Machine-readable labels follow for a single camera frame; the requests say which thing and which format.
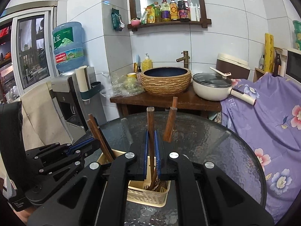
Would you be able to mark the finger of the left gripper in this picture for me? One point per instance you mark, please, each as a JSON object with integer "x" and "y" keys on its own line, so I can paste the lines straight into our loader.
{"x": 91, "y": 152}
{"x": 78, "y": 146}

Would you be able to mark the plastic bag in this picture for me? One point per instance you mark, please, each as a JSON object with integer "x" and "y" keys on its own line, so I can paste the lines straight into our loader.
{"x": 122, "y": 86}

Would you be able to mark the beige cloth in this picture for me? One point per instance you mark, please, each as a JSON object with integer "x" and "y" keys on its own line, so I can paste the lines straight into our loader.
{"x": 41, "y": 122}

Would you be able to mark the cream pan with lid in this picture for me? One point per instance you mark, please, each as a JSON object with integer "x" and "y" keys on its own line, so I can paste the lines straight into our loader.
{"x": 215, "y": 87}

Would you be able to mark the white microwave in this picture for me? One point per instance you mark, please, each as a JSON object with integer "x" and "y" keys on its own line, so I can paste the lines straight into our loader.
{"x": 293, "y": 64}

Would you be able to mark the black chopstick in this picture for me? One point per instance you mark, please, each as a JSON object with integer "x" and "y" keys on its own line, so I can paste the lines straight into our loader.
{"x": 106, "y": 144}

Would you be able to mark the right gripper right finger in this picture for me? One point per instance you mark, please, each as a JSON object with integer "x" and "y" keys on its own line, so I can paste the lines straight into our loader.
{"x": 205, "y": 194}

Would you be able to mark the brown rice cooker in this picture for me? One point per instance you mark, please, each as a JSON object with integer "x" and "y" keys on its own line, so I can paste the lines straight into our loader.
{"x": 238, "y": 68}

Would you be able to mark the wooden framed mirror shelf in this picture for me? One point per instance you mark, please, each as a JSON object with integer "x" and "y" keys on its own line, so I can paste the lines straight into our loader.
{"x": 166, "y": 13}

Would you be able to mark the yellow soap bottle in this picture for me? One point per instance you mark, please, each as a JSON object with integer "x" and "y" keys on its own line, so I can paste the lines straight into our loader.
{"x": 146, "y": 63}

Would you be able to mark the purple floral cloth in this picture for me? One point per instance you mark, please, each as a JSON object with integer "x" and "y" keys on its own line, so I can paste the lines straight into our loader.
{"x": 272, "y": 129}

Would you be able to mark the water dispenser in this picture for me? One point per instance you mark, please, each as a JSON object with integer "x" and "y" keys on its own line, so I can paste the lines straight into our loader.
{"x": 75, "y": 105}

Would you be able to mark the woven basin sink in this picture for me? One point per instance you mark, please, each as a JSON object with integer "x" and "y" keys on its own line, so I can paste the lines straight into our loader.
{"x": 166, "y": 81}

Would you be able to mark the green hanging packet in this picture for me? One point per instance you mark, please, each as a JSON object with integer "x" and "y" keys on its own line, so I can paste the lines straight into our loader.
{"x": 117, "y": 22}

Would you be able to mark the brown wooden chopstick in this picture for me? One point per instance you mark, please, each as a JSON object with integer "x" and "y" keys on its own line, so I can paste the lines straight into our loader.
{"x": 104, "y": 151}
{"x": 169, "y": 125}
{"x": 93, "y": 126}
{"x": 151, "y": 131}
{"x": 175, "y": 102}

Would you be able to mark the blue water jug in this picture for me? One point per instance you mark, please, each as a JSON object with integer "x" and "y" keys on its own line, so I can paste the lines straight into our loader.
{"x": 68, "y": 46}

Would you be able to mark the brass faucet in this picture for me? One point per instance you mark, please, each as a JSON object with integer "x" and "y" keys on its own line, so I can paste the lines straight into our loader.
{"x": 185, "y": 58}

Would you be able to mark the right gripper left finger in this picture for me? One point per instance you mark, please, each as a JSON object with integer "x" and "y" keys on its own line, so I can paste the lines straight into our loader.
{"x": 98, "y": 194}

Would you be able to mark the dark soy sauce bottle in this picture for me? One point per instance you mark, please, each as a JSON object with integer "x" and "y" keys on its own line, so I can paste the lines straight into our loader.
{"x": 183, "y": 10}

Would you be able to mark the wooden counter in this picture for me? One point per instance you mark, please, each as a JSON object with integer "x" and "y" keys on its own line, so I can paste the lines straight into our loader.
{"x": 188, "y": 102}

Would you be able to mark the brown glass bottle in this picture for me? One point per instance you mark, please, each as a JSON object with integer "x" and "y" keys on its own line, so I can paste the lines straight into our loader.
{"x": 277, "y": 65}

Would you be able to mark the cream perforated utensil holder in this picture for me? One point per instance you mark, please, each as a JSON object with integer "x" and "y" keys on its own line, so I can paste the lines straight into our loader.
{"x": 138, "y": 191}

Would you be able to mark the yellow roll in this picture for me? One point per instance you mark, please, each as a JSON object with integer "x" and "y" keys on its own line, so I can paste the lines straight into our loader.
{"x": 269, "y": 53}

